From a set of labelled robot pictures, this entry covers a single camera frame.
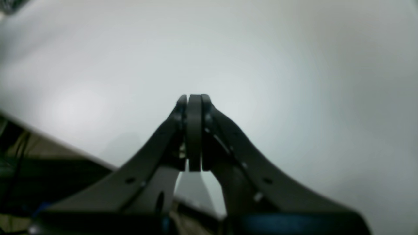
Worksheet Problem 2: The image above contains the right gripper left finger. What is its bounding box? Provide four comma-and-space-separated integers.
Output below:
29, 95, 187, 235

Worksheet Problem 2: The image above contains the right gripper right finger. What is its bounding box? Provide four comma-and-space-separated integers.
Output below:
188, 95, 371, 235

